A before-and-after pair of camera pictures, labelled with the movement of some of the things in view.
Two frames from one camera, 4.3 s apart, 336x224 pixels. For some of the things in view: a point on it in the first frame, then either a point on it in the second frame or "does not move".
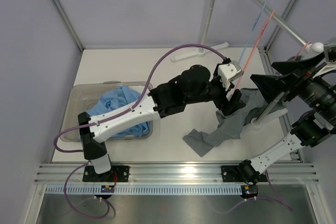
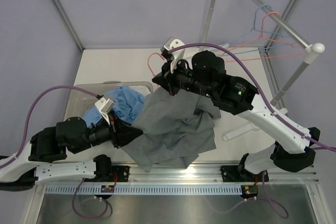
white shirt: [139, 88] does not move
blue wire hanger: [255, 24] to [253, 25]
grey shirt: [228, 127] to [176, 128]
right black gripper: [273, 85] to [167, 80]
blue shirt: [119, 98] does not move
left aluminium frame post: [61, 8] does not move
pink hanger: [254, 50] to [264, 38]
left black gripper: [227, 106] to [121, 132]
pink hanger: [306, 43] to [149, 59]
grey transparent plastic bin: [82, 97] does not move
